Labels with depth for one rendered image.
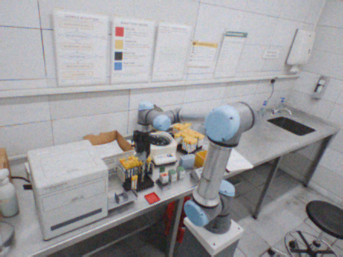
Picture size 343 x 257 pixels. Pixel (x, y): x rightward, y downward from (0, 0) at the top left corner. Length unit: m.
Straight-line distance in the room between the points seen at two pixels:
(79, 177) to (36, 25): 0.82
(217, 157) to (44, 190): 0.66
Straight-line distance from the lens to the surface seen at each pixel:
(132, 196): 1.30
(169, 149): 1.61
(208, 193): 0.95
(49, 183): 1.01
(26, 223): 1.31
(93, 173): 1.04
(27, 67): 1.47
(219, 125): 0.78
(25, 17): 1.43
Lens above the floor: 1.81
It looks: 26 degrees down
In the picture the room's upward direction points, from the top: 8 degrees clockwise
